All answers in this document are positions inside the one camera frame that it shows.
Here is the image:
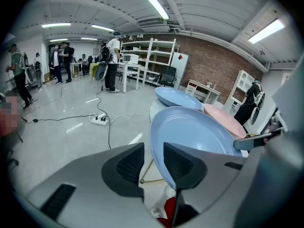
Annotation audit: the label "pink big plate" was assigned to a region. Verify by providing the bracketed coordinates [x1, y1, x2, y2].
[203, 104, 247, 139]

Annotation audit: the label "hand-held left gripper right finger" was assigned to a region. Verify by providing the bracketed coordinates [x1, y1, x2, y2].
[163, 142, 247, 223]

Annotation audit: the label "white microwave oven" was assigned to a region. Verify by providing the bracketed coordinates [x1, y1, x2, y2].
[122, 53, 140, 64]

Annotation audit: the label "person's red trousers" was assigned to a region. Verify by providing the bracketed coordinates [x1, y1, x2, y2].
[156, 197, 178, 228]

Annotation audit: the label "ceiling air conditioner unit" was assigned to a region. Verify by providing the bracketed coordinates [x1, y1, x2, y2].
[137, 19, 171, 33]

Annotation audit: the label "looped white cable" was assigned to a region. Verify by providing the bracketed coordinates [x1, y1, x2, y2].
[106, 112, 151, 124]

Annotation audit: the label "black cable with inline adapter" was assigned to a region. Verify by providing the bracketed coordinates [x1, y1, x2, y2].
[21, 114, 97, 124]

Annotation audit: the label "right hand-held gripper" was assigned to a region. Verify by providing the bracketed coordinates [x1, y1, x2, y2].
[233, 55, 304, 151]

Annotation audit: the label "tall white cabinet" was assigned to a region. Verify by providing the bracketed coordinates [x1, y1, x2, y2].
[224, 69, 256, 113]

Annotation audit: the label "yellow-green chair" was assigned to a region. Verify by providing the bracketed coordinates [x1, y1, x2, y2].
[89, 62, 100, 80]

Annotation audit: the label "white fridge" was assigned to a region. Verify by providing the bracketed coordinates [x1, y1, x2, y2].
[170, 52, 190, 90]

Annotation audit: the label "black office chair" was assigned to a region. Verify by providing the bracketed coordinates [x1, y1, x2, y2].
[158, 66, 178, 89]

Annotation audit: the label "white low desk with drawers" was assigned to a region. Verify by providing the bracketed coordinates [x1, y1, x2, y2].
[184, 79, 222, 105]

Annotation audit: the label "person's light shoe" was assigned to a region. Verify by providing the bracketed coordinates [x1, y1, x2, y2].
[165, 186, 177, 199]

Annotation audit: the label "black white oval disc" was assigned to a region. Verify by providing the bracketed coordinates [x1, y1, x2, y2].
[95, 62, 109, 81]
[249, 106, 260, 125]

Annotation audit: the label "blue big plate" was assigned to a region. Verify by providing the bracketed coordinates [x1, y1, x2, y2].
[149, 106, 243, 191]
[154, 86, 205, 112]

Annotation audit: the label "black power cable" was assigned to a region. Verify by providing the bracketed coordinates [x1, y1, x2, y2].
[104, 117, 112, 150]
[95, 84, 106, 121]

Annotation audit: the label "white power strip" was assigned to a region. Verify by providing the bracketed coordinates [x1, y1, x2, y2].
[89, 114, 109, 126]

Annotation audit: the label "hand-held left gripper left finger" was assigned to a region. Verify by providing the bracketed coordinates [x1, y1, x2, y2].
[26, 142, 168, 228]

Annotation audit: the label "white shelving rack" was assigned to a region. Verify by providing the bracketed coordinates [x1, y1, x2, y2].
[120, 38, 181, 86]

